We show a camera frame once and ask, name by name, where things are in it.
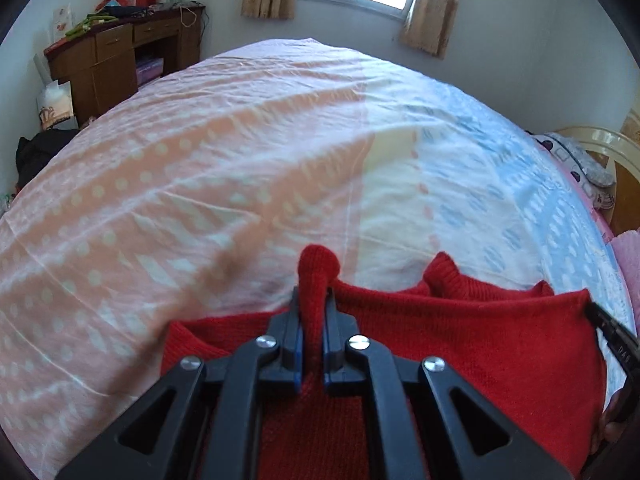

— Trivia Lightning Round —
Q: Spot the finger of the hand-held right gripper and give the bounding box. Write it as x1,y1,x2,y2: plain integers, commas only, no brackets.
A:
583,300,640,377

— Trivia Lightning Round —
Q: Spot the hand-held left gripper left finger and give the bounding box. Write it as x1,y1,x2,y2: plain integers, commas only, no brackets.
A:
55,285,304,480

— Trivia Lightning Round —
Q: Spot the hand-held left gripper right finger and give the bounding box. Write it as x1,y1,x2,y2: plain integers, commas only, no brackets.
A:
322,287,574,480

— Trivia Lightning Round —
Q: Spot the red knitted sweater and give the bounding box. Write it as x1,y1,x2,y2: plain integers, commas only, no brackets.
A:
160,244,608,480

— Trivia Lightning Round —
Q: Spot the black clothes pile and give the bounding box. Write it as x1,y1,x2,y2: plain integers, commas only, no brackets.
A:
15,129,82,189

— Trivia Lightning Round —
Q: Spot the person's right hand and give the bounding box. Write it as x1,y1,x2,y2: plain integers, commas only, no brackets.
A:
591,397,632,457

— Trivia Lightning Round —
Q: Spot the pink pillow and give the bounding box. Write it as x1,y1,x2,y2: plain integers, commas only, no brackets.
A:
611,230,640,313

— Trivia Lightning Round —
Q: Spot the cream wooden headboard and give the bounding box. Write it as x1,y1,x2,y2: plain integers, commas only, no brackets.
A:
555,126,640,237

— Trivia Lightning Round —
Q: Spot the patterned pillow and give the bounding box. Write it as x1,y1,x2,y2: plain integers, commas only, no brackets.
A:
531,132,617,211

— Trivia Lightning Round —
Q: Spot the bed with dotted sheet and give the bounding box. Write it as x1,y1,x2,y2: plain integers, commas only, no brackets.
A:
0,36,640,480

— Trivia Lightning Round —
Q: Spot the purple box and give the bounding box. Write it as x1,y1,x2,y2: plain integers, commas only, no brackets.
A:
135,57,165,87

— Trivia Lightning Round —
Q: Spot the white printed shopping bag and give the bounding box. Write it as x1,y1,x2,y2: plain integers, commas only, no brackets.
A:
36,80,81,132

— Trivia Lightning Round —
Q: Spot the brown wooden desk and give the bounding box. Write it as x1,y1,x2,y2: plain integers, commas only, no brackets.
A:
43,4,207,129

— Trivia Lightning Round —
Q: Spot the green packet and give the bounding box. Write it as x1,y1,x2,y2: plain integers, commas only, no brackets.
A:
65,13,119,39

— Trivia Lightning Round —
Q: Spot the white paper bag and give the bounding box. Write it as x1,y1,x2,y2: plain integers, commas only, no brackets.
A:
50,2,76,44

